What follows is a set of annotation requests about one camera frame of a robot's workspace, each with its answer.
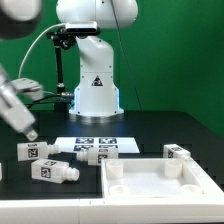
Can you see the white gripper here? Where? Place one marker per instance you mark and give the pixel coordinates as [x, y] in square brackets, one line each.
[13, 111]

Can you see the white square tabletop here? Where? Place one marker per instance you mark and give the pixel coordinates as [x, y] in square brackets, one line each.
[157, 178]

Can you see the black camera stand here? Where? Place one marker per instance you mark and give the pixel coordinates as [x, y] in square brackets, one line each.
[62, 40]

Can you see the background camera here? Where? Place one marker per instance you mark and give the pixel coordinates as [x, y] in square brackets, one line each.
[82, 28]

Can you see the paper marker sheet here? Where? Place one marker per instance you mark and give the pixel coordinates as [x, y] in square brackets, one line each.
[75, 144]

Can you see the white block left edge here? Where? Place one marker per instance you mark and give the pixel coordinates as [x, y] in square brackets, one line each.
[0, 172]

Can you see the white fence frame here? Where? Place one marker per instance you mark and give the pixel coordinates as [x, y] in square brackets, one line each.
[107, 211]

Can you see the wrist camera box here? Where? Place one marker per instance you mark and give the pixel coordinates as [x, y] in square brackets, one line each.
[30, 88]

